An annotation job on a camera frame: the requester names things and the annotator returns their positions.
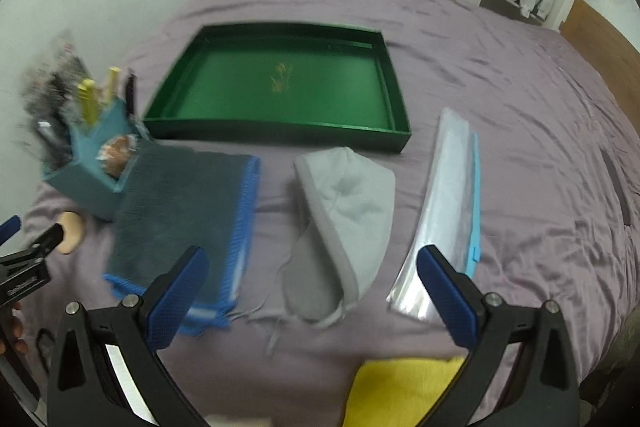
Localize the clear plastic zip bag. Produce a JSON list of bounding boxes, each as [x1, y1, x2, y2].
[[386, 108, 482, 321]]

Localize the beige round powder puff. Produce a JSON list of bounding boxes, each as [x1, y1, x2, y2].
[[56, 211, 85, 255]]

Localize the black pen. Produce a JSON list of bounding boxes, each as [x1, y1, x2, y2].
[[124, 68, 137, 118]]

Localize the person's left hand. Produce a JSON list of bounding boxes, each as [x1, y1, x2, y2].
[[11, 301, 29, 355]]

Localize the cream pen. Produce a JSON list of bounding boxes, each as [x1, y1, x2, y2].
[[102, 66, 122, 106]]

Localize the packaged black items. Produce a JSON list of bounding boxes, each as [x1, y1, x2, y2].
[[16, 29, 89, 171]]

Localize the green shallow tray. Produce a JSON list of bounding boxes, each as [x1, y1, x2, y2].
[[143, 22, 411, 154]]

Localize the dark grey blue-edged cloth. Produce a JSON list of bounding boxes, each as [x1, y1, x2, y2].
[[104, 142, 262, 335]]

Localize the yellow towel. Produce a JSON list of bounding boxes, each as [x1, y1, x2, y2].
[[343, 358, 464, 427]]

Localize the yellow pen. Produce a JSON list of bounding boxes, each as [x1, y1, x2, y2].
[[77, 78, 100, 128]]

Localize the black hair tie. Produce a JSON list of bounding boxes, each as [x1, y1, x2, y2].
[[34, 328, 57, 375]]

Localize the teal desk organizer box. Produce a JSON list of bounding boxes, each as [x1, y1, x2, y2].
[[42, 100, 134, 221]]

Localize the wrapped round snack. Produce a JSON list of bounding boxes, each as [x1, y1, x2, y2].
[[96, 134, 137, 179]]

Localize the wooden headboard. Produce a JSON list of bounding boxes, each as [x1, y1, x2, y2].
[[560, 0, 640, 131]]

